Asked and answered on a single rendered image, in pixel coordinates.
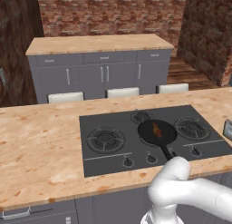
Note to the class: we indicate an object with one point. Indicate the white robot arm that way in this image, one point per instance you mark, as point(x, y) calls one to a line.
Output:
point(181, 191)

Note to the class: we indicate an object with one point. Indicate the orange-brown chicken piece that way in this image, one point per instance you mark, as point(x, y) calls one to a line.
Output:
point(156, 130)

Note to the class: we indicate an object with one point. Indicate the white stool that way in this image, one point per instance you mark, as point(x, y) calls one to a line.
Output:
point(122, 92)
point(172, 88)
point(65, 97)

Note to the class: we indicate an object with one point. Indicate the black frying pan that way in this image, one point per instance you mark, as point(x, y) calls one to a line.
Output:
point(148, 134)

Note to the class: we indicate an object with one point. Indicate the grey cupboard run, wooden top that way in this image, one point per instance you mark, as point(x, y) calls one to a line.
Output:
point(90, 73)

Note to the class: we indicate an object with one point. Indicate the dark grey gas hob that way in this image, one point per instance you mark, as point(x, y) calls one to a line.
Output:
point(105, 161)

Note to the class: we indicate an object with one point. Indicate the black hob knob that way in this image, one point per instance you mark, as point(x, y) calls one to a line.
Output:
point(151, 158)
point(196, 151)
point(128, 162)

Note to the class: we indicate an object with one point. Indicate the grey cupboard door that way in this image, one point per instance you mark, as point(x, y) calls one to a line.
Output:
point(114, 206)

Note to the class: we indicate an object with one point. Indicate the grey rectangular object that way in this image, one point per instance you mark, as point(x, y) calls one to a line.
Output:
point(228, 130)

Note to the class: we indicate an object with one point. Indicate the grey drawer front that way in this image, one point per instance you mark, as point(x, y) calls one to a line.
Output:
point(51, 214)

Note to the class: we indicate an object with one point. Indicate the grey wall fitting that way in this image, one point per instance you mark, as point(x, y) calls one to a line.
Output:
point(2, 76)

